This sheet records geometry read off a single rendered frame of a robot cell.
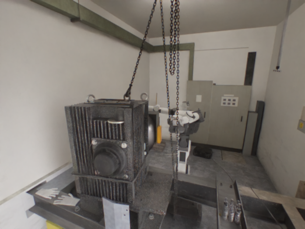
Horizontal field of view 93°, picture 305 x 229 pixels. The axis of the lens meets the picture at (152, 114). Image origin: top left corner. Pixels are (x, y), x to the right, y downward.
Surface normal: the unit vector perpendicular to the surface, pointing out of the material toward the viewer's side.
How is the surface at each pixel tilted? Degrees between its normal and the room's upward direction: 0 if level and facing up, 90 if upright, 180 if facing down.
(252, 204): 90
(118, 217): 90
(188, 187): 90
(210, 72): 90
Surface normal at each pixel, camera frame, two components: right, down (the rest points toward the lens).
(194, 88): -0.36, 0.22
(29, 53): 0.93, 0.08
